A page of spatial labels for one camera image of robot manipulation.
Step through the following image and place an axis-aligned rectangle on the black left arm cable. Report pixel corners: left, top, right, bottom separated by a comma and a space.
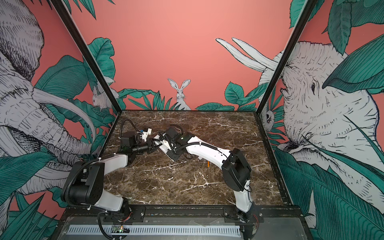
119, 118, 140, 137

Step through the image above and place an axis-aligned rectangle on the black right corner frame post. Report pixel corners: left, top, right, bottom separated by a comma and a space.
256, 0, 318, 116

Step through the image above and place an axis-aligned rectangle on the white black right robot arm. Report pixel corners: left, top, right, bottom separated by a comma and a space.
156, 127, 253, 223

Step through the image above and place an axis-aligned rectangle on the black left corner frame post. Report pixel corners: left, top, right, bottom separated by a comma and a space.
51, 0, 122, 114

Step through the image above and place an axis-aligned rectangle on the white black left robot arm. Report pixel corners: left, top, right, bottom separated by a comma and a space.
61, 128, 157, 213

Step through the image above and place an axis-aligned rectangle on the black corner frame post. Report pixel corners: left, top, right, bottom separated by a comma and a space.
256, 0, 318, 116
51, 0, 122, 114

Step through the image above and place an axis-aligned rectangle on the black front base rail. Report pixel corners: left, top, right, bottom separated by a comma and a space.
59, 204, 304, 224

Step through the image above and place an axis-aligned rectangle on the white slotted cable duct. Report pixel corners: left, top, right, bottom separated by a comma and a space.
65, 224, 242, 237

